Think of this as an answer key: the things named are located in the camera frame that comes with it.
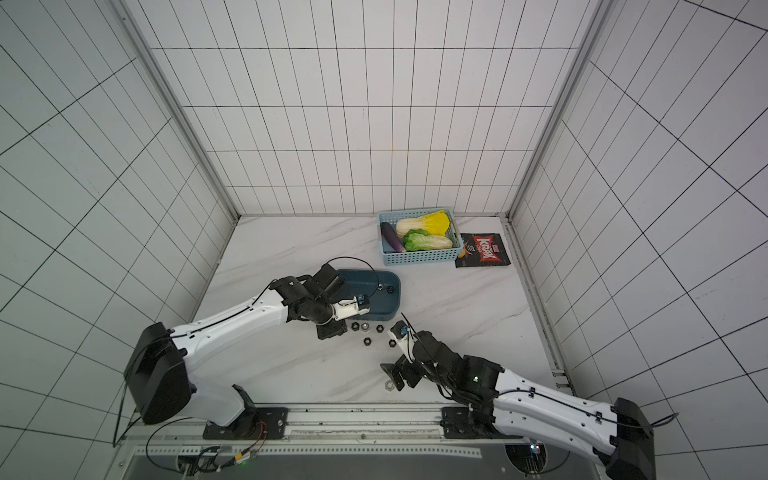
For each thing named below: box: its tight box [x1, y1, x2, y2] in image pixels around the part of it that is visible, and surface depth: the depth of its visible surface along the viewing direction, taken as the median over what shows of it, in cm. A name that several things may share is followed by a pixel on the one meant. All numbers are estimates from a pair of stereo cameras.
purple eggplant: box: [380, 222, 405, 253], surface depth 111 cm
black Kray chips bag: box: [455, 233, 511, 268], surface depth 109 cm
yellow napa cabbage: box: [395, 210, 450, 238], surface depth 109 cm
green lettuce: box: [402, 228, 453, 252], surface depth 103 cm
